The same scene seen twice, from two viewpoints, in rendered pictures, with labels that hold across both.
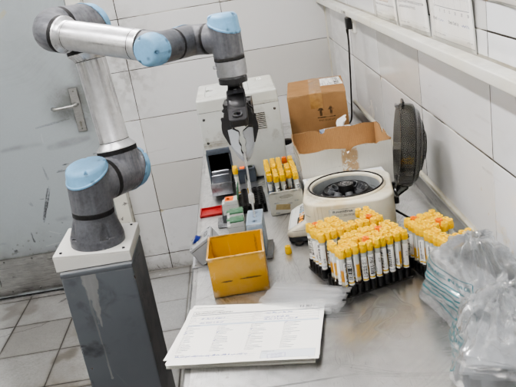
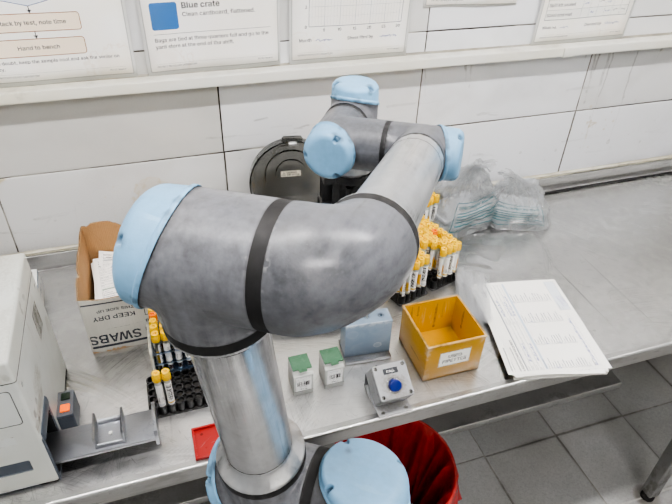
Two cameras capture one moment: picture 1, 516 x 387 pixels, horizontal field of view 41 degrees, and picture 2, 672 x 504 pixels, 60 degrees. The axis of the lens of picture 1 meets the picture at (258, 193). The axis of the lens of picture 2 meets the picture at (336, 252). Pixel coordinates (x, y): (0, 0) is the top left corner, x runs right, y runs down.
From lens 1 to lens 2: 2.16 m
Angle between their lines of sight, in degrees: 93
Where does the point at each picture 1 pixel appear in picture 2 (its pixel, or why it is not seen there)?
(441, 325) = (482, 234)
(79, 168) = (387, 475)
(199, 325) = (542, 360)
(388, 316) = (478, 255)
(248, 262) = (464, 313)
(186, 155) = not seen: outside the picture
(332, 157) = not seen: hidden behind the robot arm
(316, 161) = not seen: hidden behind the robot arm
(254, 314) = (509, 323)
